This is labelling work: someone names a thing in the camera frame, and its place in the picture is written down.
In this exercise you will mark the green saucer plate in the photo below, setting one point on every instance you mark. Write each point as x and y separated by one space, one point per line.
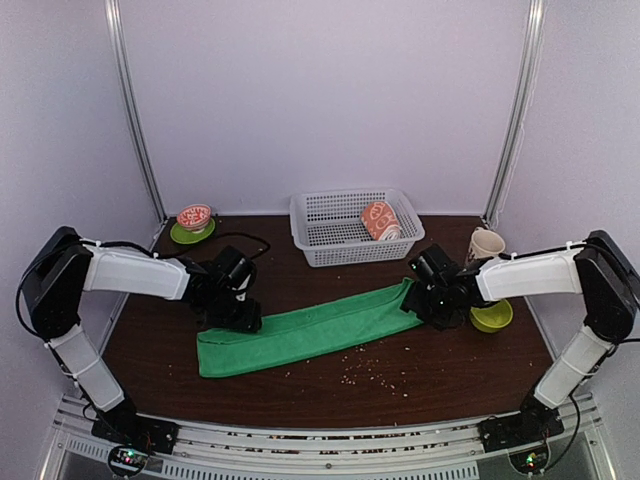
180 235

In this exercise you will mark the aluminium front rail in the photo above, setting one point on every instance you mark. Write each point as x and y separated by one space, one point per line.
445 450

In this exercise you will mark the white plastic mesh basket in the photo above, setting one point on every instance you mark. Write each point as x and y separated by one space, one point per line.
327 227

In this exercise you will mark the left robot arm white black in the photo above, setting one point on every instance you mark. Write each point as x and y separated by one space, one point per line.
50 290

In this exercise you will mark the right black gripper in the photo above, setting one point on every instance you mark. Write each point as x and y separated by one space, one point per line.
413 304

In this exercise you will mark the right aluminium frame post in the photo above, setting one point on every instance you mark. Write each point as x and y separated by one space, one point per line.
523 95

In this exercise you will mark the left aluminium frame post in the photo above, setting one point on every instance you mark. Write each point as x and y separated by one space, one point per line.
132 116

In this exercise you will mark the aluminium frame post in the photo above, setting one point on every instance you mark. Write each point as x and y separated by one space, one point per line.
132 116
523 95

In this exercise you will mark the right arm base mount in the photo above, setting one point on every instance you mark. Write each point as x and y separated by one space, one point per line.
526 443

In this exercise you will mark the red patterned small bowl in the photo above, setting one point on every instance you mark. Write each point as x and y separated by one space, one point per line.
194 218

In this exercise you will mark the orange rabbit pattern towel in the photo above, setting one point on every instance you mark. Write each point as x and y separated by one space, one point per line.
381 222

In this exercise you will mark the lime green bowl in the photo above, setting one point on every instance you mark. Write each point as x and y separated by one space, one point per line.
492 319

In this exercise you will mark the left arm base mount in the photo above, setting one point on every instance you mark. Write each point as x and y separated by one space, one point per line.
132 450

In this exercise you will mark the green microfiber towel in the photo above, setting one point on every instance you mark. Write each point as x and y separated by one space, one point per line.
305 333

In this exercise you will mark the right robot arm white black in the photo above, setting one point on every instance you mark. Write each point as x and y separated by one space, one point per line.
594 268

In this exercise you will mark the ceramic mug floral pattern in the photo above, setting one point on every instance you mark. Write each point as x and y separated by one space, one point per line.
484 243

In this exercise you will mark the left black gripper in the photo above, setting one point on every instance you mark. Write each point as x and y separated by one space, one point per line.
250 321

